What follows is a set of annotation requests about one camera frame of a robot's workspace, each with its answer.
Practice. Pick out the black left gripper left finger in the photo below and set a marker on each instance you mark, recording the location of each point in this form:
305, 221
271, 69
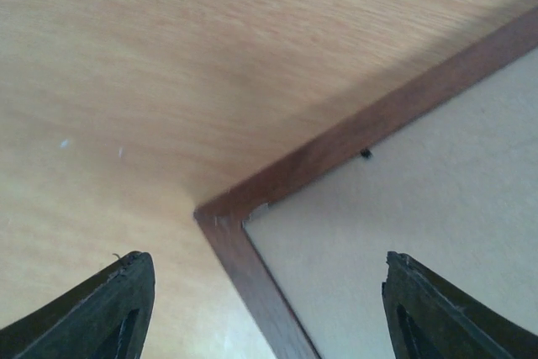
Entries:
106, 316

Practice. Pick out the brown wooden picture frame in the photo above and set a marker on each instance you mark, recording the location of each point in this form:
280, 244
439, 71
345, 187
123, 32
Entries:
222, 218

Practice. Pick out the brown frame backing board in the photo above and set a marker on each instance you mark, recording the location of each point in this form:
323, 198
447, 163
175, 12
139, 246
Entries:
456, 190

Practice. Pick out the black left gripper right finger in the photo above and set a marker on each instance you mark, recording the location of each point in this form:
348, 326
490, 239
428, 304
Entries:
429, 317

